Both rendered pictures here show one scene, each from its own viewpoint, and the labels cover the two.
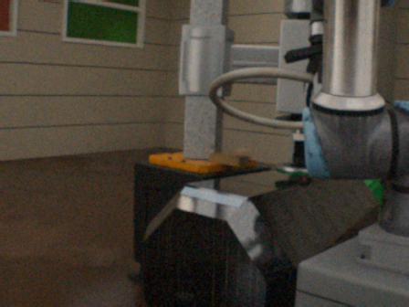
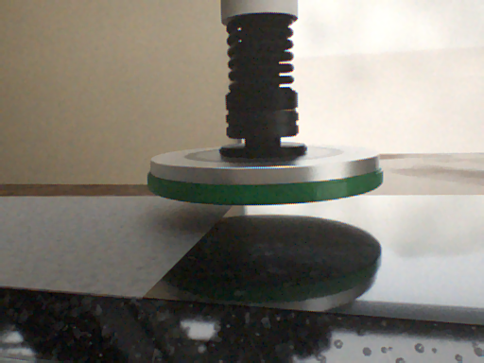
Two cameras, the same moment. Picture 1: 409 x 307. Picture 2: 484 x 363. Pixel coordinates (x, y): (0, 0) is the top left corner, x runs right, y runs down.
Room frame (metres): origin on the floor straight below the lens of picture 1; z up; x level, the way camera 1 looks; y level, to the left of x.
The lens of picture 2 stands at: (2.49, 0.19, 0.90)
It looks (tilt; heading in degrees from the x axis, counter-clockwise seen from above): 9 degrees down; 247
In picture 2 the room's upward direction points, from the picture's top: 2 degrees counter-clockwise
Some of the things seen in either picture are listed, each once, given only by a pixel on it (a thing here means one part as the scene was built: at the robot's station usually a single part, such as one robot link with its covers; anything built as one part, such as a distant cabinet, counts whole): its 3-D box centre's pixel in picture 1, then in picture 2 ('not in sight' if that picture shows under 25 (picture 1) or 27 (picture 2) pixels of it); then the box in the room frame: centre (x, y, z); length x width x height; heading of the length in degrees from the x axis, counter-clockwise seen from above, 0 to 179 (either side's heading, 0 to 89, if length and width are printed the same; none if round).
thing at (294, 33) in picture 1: (306, 71); not in sight; (2.39, -0.18, 1.30); 0.36 x 0.22 x 0.45; 170
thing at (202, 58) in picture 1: (240, 64); not in sight; (2.98, 0.16, 1.34); 0.74 x 0.34 x 0.25; 87
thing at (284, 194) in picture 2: (298, 167); (263, 163); (2.31, -0.17, 0.85); 0.22 x 0.22 x 0.04
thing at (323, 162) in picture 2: (298, 166); (263, 159); (2.31, -0.17, 0.86); 0.21 x 0.21 x 0.01
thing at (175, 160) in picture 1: (203, 160); not in sight; (2.99, 0.36, 0.76); 0.49 x 0.49 x 0.05; 53
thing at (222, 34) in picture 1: (207, 61); not in sight; (2.99, 0.36, 1.36); 0.35 x 0.35 x 0.41
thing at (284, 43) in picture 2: (300, 144); (260, 48); (2.31, -0.17, 0.96); 0.06 x 0.06 x 0.09
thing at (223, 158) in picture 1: (228, 159); not in sight; (2.80, 0.19, 0.81); 0.20 x 0.10 x 0.05; 61
